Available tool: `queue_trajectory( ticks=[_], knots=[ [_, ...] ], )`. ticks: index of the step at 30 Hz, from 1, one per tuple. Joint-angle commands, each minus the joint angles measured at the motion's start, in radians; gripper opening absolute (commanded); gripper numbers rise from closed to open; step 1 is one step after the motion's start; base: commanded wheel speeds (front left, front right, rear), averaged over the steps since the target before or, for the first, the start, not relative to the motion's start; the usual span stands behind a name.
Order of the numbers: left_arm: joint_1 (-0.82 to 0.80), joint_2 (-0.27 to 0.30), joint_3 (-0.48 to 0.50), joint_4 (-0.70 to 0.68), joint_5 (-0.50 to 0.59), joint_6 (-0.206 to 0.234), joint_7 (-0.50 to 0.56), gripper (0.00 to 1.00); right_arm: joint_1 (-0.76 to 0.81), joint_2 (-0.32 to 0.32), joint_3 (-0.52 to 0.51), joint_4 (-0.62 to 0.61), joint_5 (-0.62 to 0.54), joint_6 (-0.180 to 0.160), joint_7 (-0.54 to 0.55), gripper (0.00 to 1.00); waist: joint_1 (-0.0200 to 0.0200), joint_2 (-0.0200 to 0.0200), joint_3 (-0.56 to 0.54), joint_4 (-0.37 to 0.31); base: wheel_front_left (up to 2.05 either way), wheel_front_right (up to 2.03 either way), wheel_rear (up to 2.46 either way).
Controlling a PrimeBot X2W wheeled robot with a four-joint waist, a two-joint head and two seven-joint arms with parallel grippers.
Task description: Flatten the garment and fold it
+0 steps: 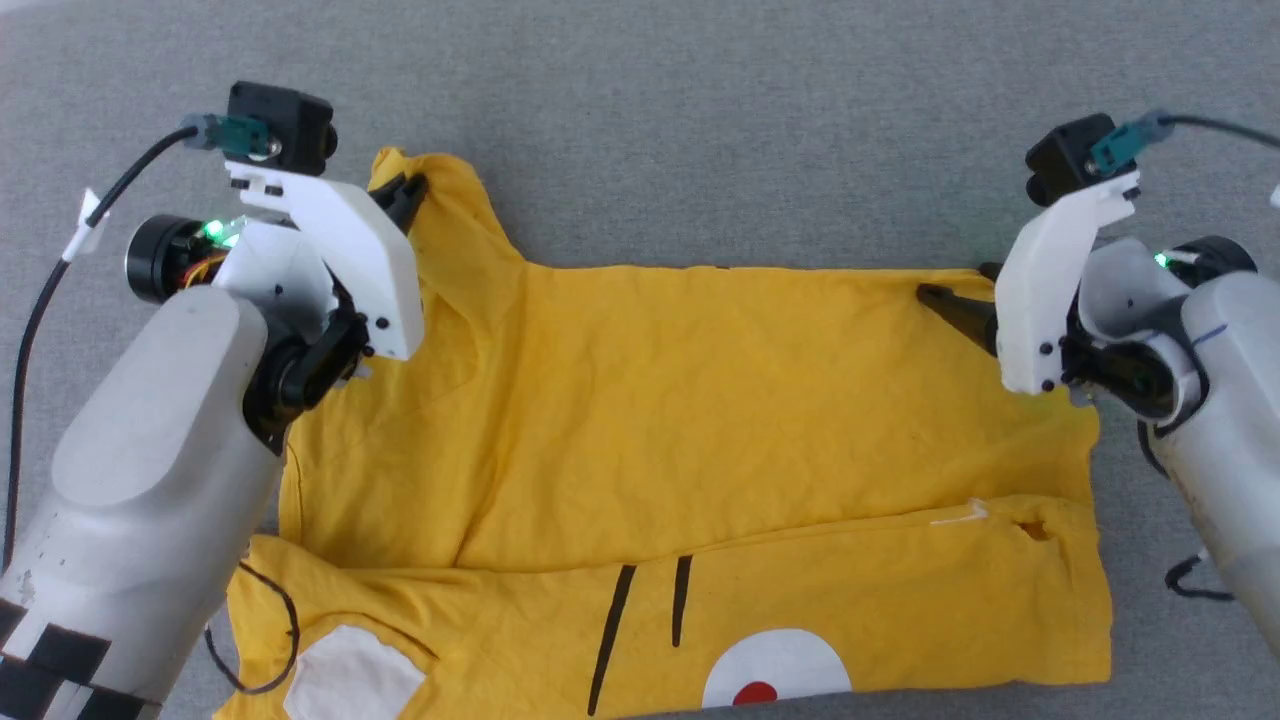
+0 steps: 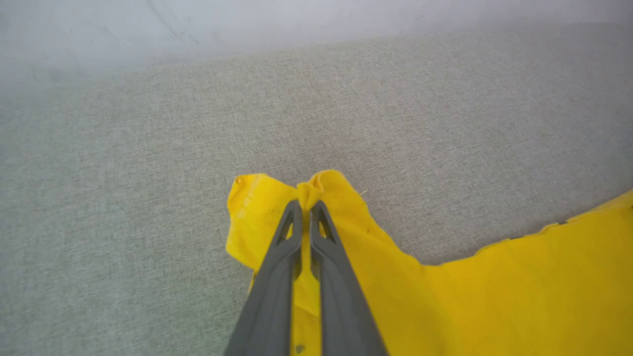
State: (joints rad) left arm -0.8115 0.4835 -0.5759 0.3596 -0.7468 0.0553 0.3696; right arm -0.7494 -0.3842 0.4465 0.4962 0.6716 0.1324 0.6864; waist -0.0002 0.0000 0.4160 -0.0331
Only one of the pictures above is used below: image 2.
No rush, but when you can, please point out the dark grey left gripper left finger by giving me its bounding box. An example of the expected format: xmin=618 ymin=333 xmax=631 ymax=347
xmin=225 ymin=200 xmax=303 ymax=356

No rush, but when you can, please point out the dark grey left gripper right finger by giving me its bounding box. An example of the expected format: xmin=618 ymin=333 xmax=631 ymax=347
xmin=310 ymin=200 xmax=389 ymax=356

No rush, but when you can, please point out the yellow garment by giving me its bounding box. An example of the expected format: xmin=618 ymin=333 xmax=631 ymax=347
xmin=226 ymin=170 xmax=633 ymax=356

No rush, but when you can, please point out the grey fabric sofa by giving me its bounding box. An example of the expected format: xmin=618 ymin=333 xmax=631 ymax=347
xmin=0 ymin=22 xmax=633 ymax=356

